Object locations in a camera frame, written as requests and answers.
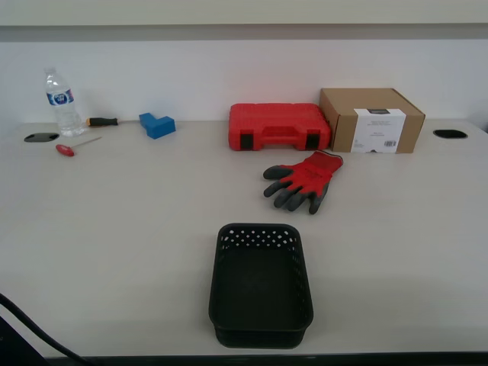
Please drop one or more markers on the black robot base panel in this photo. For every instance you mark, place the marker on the black robot base panel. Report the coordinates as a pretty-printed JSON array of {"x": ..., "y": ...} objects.
[{"x": 11, "y": 347}]

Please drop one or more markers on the red grey work glove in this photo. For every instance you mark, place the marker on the red grey work glove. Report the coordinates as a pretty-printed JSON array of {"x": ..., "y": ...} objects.
[{"x": 309, "y": 175}]

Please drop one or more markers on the black perforated plastic basket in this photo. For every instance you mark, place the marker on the black perforated plastic basket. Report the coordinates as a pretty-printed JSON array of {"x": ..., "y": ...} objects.
[{"x": 259, "y": 286}]

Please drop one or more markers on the red plastic tool case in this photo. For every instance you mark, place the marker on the red plastic tool case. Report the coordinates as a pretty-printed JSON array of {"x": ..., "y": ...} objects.
[{"x": 274, "y": 118}]

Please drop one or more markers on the blue L-shaped block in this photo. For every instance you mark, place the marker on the blue L-shaped block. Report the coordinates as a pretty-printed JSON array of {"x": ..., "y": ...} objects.
[{"x": 156, "y": 127}]

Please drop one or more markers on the clear plastic water bottle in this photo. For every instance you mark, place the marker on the clear plastic water bottle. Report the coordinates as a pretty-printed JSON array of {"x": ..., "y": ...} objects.
[{"x": 65, "y": 114}]

